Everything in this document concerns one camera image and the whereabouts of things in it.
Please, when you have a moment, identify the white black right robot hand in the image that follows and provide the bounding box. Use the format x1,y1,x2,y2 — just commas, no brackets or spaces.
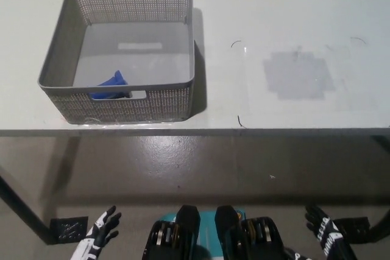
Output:
304,204,359,260

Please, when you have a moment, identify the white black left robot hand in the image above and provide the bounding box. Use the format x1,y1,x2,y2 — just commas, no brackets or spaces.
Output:
69,205,122,260

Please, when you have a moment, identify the blue rook chess piece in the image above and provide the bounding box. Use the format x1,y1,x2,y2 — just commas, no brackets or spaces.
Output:
89,70,130,100

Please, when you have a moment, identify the black table foot plate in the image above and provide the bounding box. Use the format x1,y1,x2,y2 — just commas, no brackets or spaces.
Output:
50,216,89,244
333,217,372,244

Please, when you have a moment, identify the black metal table leg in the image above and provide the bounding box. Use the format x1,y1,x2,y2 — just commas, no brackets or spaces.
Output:
367,208,390,242
0,176,52,245

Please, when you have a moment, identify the black teal robot body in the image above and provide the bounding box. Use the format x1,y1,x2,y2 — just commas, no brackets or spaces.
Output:
141,204,289,260

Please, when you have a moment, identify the grey perforated plastic basket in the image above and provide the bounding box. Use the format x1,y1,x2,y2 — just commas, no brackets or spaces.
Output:
37,0,196,124

